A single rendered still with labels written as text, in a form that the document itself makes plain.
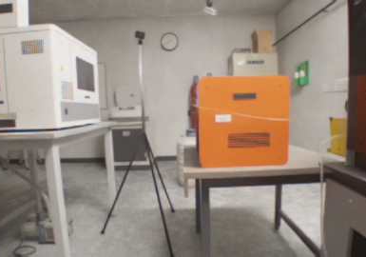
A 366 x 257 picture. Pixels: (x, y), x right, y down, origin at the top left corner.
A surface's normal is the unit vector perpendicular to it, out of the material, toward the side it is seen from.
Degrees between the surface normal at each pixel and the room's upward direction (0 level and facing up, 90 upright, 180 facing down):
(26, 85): 90
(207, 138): 90
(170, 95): 90
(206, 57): 90
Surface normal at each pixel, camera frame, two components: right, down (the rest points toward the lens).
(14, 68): 0.00, 0.09
